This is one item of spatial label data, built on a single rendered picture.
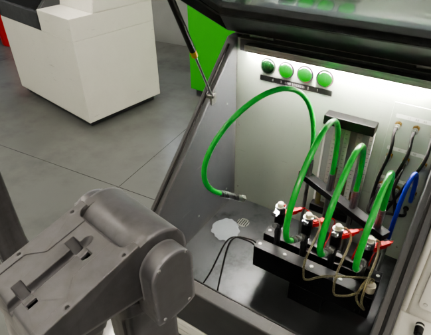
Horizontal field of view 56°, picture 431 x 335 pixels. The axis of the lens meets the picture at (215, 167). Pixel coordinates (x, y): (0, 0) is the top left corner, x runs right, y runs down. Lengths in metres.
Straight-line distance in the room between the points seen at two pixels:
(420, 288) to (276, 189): 0.60
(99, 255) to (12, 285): 0.06
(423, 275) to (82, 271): 0.90
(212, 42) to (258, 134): 2.63
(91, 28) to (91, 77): 0.40
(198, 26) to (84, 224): 3.73
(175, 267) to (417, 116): 0.95
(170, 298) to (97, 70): 3.48
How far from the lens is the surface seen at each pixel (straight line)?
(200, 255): 1.36
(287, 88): 1.02
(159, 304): 0.32
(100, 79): 3.78
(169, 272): 0.31
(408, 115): 1.18
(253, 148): 1.42
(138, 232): 0.30
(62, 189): 3.19
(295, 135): 1.32
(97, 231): 0.32
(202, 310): 1.15
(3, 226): 0.80
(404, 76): 1.12
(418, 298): 1.12
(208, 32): 3.95
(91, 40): 3.66
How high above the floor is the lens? 1.83
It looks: 35 degrees down
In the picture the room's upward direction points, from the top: 1 degrees counter-clockwise
